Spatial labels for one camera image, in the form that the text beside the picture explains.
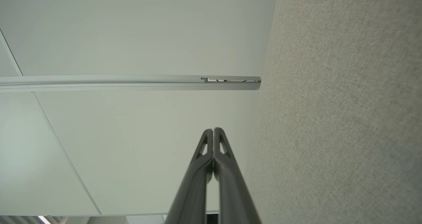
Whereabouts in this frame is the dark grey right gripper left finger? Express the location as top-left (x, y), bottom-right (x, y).
top-left (165, 129), bottom-right (214, 224)

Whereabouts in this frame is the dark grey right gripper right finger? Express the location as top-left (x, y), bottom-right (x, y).
top-left (213, 127), bottom-right (262, 224)

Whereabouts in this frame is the grey metal partition post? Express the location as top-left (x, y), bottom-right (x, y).
top-left (0, 74), bottom-right (262, 93)

